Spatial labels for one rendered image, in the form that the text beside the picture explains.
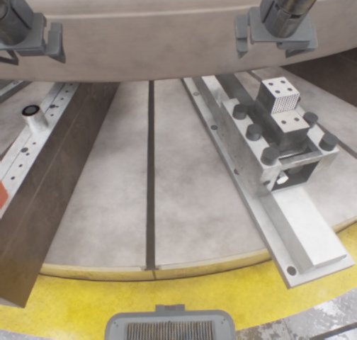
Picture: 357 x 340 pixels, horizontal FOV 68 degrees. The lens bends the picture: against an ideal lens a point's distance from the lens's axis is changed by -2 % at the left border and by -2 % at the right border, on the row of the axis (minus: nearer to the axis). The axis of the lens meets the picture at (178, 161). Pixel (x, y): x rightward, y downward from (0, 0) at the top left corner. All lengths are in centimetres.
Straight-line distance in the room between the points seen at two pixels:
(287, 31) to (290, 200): 91
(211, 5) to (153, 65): 30
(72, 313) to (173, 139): 107
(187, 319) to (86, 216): 66
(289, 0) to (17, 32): 41
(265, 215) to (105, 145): 98
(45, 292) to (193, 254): 83
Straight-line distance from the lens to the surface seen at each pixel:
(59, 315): 162
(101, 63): 113
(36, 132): 130
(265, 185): 117
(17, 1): 53
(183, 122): 175
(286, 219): 124
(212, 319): 124
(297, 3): 45
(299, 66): 232
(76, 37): 110
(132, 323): 125
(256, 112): 128
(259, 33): 50
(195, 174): 147
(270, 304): 158
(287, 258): 127
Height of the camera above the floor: 148
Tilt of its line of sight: 50 degrees down
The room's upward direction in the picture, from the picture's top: 1 degrees counter-clockwise
